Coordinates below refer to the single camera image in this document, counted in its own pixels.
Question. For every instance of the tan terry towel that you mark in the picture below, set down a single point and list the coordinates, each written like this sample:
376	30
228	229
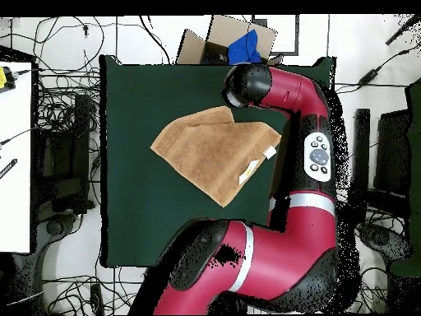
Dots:
210	151

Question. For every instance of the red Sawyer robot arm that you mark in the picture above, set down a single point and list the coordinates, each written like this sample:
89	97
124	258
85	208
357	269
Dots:
296	95

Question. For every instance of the dark green table cloth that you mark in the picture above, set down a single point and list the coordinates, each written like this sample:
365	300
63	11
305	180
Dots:
138	214

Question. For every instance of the blue garment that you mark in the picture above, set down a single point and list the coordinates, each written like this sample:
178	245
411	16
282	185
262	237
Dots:
243	49

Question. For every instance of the open cardboard box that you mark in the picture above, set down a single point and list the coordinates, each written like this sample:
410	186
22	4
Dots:
223	29

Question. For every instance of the black equipment rack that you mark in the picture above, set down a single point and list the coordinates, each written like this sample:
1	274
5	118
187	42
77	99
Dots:
65	158

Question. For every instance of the black chair base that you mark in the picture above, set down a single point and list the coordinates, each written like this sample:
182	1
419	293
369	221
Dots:
381	238

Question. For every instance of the black equipment box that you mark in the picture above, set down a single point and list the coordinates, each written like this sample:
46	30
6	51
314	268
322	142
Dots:
393	154

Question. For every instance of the black power adapter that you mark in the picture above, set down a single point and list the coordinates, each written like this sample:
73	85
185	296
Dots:
368	76

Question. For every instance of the white side table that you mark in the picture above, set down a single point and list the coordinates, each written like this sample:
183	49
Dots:
14	164

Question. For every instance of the black marked strip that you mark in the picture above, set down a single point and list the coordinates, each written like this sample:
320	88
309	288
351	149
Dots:
8	168

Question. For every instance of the green cloth on side table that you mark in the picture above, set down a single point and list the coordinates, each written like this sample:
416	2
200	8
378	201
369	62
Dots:
416	164

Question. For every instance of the yellow object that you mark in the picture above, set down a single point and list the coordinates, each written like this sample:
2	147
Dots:
2	77

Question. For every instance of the black rod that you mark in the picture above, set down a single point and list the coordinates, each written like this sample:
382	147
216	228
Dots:
401	31

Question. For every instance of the black upright post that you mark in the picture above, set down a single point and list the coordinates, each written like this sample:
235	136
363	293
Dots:
361	148

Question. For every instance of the grey rectangular frame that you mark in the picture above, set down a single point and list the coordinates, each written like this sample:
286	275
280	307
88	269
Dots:
297	33

